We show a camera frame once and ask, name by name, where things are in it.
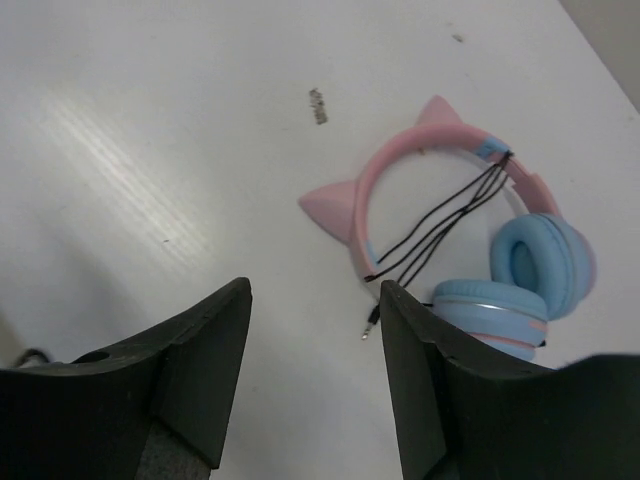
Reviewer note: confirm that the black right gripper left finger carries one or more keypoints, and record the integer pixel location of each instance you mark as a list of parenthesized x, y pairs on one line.
[(155, 405)]

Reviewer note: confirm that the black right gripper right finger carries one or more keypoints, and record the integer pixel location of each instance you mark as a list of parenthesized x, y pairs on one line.
[(464, 410)]

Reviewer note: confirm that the pink blue cat-ear headphones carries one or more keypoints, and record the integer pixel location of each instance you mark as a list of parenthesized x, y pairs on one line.
[(541, 267)]

